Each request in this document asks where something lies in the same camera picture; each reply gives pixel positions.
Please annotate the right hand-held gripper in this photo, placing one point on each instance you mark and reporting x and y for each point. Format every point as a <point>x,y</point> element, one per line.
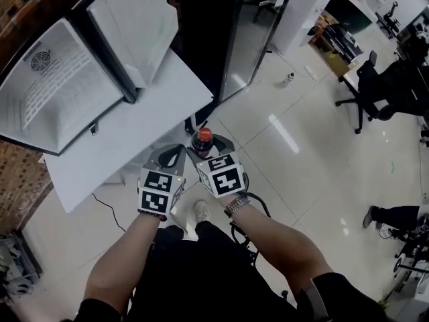
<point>223,178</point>

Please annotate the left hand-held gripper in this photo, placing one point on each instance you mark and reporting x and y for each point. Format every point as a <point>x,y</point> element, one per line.
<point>155,193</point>

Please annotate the small cola bottle red cap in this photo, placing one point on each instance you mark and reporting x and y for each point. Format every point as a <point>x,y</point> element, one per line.
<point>202,141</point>

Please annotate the person's left forearm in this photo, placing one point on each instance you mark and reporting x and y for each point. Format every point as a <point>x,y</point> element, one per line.
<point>117,263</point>

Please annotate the person's right forearm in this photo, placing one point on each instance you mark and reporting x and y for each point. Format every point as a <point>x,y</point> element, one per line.
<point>285,250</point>

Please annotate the white table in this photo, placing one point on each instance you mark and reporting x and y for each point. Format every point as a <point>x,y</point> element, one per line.
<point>192,122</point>

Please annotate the silver metal wristwatch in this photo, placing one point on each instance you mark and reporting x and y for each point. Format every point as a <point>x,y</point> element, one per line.
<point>237,206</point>

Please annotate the small white floor bottle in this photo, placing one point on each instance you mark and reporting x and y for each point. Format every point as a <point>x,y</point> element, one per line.
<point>288,80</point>

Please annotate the black mini fridge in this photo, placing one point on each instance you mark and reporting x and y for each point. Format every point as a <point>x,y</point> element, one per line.
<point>67,112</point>

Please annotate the black glass-door cabinet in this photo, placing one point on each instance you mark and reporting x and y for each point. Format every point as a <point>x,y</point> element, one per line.
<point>234,39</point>

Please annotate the person's black clothing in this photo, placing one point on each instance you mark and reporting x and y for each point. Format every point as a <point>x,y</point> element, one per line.
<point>201,280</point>

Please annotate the white power strip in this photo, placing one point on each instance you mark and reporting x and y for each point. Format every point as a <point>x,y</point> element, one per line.
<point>310,72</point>

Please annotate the black mini fridge door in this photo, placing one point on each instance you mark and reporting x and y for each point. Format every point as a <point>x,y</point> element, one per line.
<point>134,29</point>

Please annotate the round fridge fan grille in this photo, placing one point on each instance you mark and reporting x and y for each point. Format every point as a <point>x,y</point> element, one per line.
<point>40,61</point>

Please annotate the cardboard box with goods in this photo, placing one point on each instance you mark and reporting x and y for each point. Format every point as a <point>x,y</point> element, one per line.
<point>338,45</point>

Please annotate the white water dispenser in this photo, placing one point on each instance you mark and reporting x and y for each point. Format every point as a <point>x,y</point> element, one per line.
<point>301,12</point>

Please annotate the grey storage rack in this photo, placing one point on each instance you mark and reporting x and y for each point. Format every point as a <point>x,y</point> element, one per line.
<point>16,267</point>

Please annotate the black office chair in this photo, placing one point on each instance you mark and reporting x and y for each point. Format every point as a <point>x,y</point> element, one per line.
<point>388,20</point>
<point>385,89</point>

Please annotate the dark green table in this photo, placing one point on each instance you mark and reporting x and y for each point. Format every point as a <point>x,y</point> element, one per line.
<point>348,10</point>

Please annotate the wheeled equipment stand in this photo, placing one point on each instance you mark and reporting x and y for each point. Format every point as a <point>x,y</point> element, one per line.
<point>409,257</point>

